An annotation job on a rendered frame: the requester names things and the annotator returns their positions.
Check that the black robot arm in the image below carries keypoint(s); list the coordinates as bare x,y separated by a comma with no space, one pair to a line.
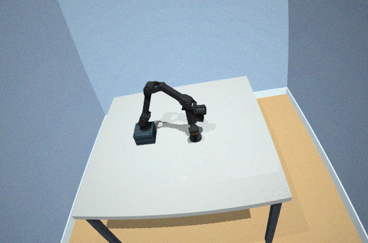
184,100

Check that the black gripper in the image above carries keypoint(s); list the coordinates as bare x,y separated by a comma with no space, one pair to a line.
193,129

